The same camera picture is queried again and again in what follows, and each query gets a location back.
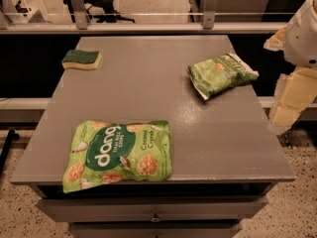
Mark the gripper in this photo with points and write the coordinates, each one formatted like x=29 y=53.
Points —
x=303 y=39

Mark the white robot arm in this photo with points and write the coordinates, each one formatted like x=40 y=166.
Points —
x=298 y=41

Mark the green and yellow sponge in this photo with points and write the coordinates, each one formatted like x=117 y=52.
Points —
x=79 y=59

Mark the green Dang rice chips bag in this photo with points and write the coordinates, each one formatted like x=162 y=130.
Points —
x=103 y=153

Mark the green jalapeno chip bag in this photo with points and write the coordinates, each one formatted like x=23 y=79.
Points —
x=212 y=76

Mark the black pole at left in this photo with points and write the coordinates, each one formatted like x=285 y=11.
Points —
x=11 y=136

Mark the grey metal railing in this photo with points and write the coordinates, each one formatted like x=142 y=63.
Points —
x=71 y=17

